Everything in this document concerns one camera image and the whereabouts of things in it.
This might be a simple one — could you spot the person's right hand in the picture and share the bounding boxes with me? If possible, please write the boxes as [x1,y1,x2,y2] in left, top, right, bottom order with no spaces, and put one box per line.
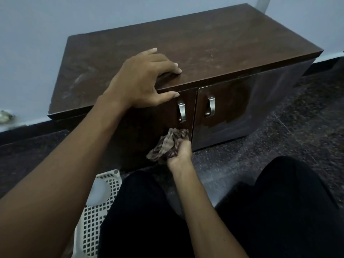
[166,139,193,171]

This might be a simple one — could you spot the person's left hand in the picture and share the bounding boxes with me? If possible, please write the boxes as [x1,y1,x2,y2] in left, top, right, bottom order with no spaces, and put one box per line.
[101,47,183,110]

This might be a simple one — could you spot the striped brown cleaning cloth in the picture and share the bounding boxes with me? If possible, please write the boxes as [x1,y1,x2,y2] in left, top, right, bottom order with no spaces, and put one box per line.
[146,127,190,165]

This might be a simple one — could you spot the white spray bottle black trigger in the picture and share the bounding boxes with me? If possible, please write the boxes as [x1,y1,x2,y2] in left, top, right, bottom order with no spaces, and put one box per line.
[85,178,112,207]

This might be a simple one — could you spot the person's right forearm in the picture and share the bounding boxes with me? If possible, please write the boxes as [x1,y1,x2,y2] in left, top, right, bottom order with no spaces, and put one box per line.
[171,163,249,258]

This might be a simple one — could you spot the person's left forearm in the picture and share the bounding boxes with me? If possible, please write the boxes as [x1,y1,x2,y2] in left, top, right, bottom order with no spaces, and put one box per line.
[0,95,127,258]

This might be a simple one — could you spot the person's black trousers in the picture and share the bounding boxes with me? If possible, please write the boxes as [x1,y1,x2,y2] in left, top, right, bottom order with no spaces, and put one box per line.
[97,156,344,258]

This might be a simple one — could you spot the dark wooden table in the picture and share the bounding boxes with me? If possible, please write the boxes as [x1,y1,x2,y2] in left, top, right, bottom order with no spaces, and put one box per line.
[48,3,324,122]

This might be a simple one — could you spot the white plastic lattice basket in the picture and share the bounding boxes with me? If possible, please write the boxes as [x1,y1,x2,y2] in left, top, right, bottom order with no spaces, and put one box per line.
[69,169,123,258]

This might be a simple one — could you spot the white plaster lump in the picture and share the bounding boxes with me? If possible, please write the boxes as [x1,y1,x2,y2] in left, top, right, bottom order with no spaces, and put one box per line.
[0,110,15,124]

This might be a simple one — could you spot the curved metal door handle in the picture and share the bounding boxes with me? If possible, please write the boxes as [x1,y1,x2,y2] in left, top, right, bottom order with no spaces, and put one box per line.
[205,96,216,117]
[177,100,187,123]

